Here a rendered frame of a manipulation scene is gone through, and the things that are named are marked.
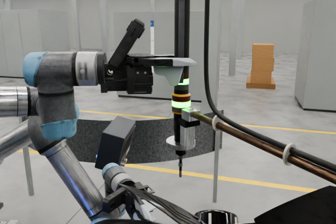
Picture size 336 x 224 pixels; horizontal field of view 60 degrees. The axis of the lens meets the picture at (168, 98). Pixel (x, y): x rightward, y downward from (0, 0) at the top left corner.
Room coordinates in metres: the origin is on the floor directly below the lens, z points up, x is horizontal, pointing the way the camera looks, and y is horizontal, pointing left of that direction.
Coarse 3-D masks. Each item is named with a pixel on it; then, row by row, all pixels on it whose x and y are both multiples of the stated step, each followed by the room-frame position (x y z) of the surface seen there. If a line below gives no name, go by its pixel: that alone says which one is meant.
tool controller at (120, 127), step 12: (120, 120) 1.45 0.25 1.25; (132, 120) 1.50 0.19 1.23; (108, 132) 1.27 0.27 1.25; (120, 132) 1.30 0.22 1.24; (132, 132) 1.44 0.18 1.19; (108, 144) 1.26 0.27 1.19; (120, 144) 1.25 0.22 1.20; (96, 156) 1.27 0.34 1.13; (108, 156) 1.26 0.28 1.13; (120, 156) 1.26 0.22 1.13
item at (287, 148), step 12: (204, 12) 0.57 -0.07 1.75; (204, 24) 0.57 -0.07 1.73; (204, 36) 0.57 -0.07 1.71; (204, 48) 0.57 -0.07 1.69; (204, 60) 0.57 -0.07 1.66; (204, 72) 0.57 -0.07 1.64; (204, 84) 0.57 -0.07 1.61; (216, 108) 0.54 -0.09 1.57; (216, 120) 0.53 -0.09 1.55; (228, 120) 0.50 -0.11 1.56; (252, 132) 0.45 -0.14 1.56; (276, 144) 0.41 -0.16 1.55; (288, 144) 0.39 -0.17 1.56; (300, 156) 0.37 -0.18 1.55; (312, 156) 0.36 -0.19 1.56
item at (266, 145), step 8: (192, 112) 0.60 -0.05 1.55; (200, 120) 0.58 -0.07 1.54; (208, 120) 0.55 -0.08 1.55; (224, 128) 0.51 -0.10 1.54; (232, 128) 0.50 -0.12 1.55; (240, 136) 0.47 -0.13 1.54; (248, 136) 0.46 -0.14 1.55; (256, 144) 0.44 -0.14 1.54; (264, 144) 0.43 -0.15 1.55; (272, 152) 0.41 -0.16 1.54; (280, 152) 0.40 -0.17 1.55; (288, 160) 0.38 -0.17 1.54; (296, 160) 0.37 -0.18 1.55; (304, 160) 0.37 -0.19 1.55; (304, 168) 0.36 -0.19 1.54; (312, 168) 0.35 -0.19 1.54; (320, 168) 0.35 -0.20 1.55; (320, 176) 0.34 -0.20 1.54; (328, 176) 0.33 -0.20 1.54
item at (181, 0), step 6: (180, 0) 0.63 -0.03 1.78; (180, 6) 0.63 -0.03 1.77; (180, 12) 0.63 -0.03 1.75; (180, 18) 0.63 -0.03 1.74; (180, 24) 0.63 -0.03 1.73; (180, 30) 0.63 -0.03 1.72; (180, 36) 0.63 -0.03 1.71; (180, 42) 0.63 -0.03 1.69; (180, 48) 0.63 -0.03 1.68; (180, 54) 0.63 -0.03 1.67; (180, 78) 0.63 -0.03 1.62
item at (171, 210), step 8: (120, 184) 0.52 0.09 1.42; (136, 192) 0.48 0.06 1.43; (144, 192) 0.53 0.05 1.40; (152, 200) 0.48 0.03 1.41; (160, 200) 0.52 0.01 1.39; (160, 208) 0.43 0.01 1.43; (168, 208) 0.49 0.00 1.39; (176, 208) 0.53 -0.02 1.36; (176, 216) 0.45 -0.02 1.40; (184, 216) 0.51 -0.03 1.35; (192, 216) 0.58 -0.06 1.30
